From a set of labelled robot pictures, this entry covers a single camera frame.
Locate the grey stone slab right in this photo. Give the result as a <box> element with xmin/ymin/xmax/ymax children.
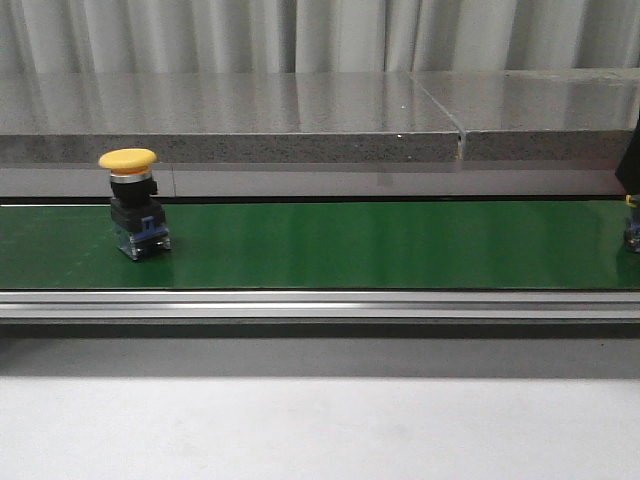
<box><xmin>413</xmin><ymin>68</ymin><xmax>639</xmax><ymax>169</ymax></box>

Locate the grey stone slab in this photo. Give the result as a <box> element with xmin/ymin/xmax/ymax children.
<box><xmin>413</xmin><ymin>68</ymin><xmax>639</xmax><ymax>169</ymax></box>
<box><xmin>1</xmin><ymin>73</ymin><xmax>458</xmax><ymax>164</ymax></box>

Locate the grey pleated curtain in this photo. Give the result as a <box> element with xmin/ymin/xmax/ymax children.
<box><xmin>1</xmin><ymin>1</ymin><xmax>639</xmax><ymax>73</ymax></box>

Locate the green conveyor belt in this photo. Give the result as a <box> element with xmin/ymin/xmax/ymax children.
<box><xmin>1</xmin><ymin>200</ymin><xmax>639</xmax><ymax>290</ymax></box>

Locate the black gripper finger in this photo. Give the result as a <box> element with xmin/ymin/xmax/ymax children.
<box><xmin>615</xmin><ymin>119</ymin><xmax>640</xmax><ymax>195</ymax></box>

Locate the aluminium conveyor frame rail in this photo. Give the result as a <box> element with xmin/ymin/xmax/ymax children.
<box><xmin>1</xmin><ymin>290</ymin><xmax>639</xmax><ymax>326</ymax></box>

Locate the grey stone slab left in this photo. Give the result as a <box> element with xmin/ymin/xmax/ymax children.
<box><xmin>1</xmin><ymin>73</ymin><xmax>458</xmax><ymax>164</ymax></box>

